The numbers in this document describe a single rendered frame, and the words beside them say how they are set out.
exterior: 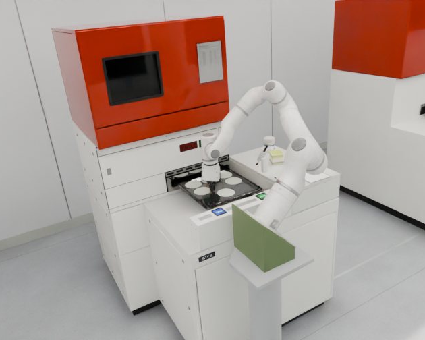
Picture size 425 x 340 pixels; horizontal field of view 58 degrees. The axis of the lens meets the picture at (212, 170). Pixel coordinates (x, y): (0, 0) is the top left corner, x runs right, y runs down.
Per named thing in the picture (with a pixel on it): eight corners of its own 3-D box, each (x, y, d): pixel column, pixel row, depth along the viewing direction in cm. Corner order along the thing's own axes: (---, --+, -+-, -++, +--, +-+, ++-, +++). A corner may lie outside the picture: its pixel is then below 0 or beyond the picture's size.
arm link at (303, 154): (302, 200, 169) (332, 156, 169) (285, 185, 155) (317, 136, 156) (282, 189, 177) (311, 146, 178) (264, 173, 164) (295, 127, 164)
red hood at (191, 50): (71, 120, 260) (50, 27, 236) (179, 98, 295) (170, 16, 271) (99, 150, 199) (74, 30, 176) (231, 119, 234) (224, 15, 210)
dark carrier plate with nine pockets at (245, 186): (179, 184, 231) (179, 183, 231) (227, 169, 246) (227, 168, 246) (206, 206, 204) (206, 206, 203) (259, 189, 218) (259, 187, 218)
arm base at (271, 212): (289, 242, 165) (312, 207, 165) (260, 223, 155) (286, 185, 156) (264, 224, 181) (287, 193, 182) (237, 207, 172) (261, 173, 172)
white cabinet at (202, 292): (160, 309, 261) (142, 204, 228) (273, 258, 302) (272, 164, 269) (204, 380, 209) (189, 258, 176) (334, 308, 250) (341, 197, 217)
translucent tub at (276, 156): (268, 160, 236) (268, 150, 233) (280, 159, 237) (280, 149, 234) (272, 165, 229) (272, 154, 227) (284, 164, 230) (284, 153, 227)
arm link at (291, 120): (297, 168, 164) (312, 183, 176) (322, 154, 160) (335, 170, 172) (262, 93, 194) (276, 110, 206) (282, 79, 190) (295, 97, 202)
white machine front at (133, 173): (108, 212, 222) (95, 147, 206) (228, 175, 256) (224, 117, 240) (110, 214, 219) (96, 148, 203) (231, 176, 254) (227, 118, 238)
